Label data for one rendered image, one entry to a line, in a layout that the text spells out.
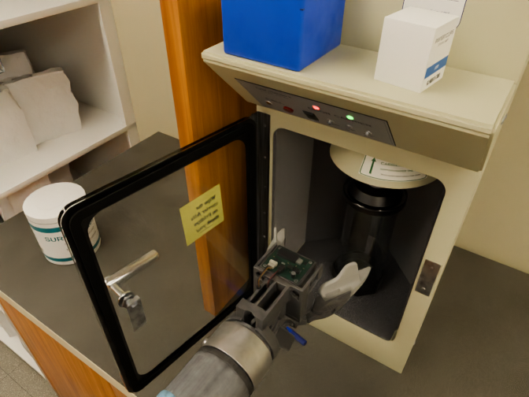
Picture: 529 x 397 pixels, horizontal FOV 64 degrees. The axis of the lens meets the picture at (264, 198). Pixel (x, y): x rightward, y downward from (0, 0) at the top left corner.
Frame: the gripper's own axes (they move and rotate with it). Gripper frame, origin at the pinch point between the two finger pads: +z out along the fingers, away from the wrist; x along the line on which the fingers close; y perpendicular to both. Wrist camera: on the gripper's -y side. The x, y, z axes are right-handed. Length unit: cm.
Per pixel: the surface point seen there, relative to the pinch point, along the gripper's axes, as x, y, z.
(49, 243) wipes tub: 60, -21, -13
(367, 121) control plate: -3.9, 24.4, -2.6
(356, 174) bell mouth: -0.7, 10.5, 6.9
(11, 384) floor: 117, -122, -27
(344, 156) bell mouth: 2.3, 11.7, 8.5
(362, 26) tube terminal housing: 1.2, 31.4, 5.4
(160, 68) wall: 83, -6, 48
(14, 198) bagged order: 112, -42, 3
